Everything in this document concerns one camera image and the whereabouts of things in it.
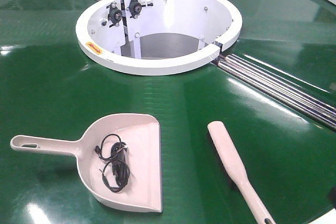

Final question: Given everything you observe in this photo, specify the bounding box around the right black bearing mount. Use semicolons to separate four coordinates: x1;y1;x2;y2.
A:
127;0;154;19

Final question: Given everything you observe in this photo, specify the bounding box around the green conveyor belt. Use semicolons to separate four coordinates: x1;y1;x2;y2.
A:
1;0;335;223

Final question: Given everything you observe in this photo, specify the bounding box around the steel conveyor rollers right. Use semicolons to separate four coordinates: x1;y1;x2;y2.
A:
213;54;335;131

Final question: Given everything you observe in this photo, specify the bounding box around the white inner conveyor ring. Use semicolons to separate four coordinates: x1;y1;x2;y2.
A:
75;0;243;76

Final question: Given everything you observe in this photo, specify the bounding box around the black bearing mount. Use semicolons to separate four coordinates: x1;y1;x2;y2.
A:
127;0;154;19
101;3;123;28

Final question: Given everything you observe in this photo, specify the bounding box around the beige plastic dustpan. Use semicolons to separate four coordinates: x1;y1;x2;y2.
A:
10;113;162;212

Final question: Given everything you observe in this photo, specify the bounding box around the left black bearing mount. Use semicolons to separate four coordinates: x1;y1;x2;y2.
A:
101;3;123;28

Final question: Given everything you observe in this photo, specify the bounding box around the beige hand brush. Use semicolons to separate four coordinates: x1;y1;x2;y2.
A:
207;121;275;223

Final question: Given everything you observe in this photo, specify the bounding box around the black cable bundle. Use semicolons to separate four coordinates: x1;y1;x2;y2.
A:
94;133;131;193

